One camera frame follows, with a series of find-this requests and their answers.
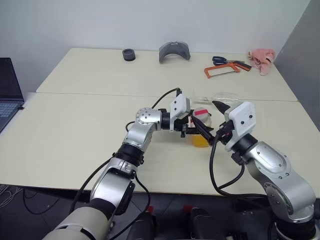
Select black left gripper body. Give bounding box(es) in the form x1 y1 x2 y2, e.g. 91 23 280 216
174 116 201 138

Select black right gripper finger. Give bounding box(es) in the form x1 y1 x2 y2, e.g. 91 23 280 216
204 126 221 137
211 99 232 116

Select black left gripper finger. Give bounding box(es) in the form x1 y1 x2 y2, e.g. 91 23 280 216
191 116 216 146

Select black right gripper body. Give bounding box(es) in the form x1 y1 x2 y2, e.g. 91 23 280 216
216 120 235 146

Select orange hacksaw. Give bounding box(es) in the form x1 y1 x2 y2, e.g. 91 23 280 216
204 61 253 80

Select pink cloth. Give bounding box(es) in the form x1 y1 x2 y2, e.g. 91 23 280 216
247 48 277 77

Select grey curved plastic shell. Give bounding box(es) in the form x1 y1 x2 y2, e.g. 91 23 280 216
158 41 192 65

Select black round cap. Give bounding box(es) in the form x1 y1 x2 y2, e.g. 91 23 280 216
122 48 136 62

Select dark rounded shape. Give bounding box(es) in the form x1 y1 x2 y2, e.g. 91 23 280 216
190 206 220 240
129 211 157 240

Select dark laptop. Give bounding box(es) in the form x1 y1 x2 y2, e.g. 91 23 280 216
0 57 26 134

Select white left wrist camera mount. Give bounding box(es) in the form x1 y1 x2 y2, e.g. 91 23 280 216
169 94 193 133

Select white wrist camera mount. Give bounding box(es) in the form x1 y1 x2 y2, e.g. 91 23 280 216
169 94 193 133
224 101 257 152

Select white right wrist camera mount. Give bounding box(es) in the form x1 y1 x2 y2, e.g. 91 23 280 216
224 101 257 152

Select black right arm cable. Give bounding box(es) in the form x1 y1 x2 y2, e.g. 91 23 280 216
209 132 270 201

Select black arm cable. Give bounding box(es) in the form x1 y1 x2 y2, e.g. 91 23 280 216
71 87 182 240
209 132 270 201

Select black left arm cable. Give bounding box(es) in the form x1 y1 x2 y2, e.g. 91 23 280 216
71 87 182 240

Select blue handled scissors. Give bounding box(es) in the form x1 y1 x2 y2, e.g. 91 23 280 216
212 55 246 66

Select thin black floor cable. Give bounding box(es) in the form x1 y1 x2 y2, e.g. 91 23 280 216
23 188 52 216

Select white wire bundle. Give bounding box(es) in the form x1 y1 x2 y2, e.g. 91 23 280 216
0 184 25 208

